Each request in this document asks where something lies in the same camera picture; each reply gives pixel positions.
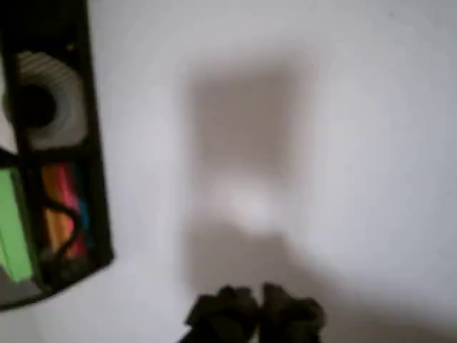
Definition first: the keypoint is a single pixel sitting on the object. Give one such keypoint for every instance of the white tape roll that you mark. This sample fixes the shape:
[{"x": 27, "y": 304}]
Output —
[{"x": 68, "y": 93}]

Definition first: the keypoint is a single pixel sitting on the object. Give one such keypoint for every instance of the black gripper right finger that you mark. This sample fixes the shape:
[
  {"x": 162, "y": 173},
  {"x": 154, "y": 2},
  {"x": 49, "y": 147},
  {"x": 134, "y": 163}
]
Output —
[{"x": 291, "y": 314}]

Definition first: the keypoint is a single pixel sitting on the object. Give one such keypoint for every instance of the neon coloured page flags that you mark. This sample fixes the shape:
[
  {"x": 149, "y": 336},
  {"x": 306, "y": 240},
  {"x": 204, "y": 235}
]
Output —
[{"x": 59, "y": 186}]

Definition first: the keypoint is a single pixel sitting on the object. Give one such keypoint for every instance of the black mesh desk organizer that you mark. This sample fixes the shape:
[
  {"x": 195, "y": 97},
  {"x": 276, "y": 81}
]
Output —
[{"x": 96, "y": 178}]

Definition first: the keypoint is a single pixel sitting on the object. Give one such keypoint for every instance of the green sticky note pad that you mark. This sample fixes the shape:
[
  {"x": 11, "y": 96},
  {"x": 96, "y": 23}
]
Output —
[{"x": 14, "y": 221}]

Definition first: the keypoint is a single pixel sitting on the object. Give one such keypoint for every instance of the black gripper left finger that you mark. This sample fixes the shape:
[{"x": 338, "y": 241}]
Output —
[{"x": 225, "y": 314}]

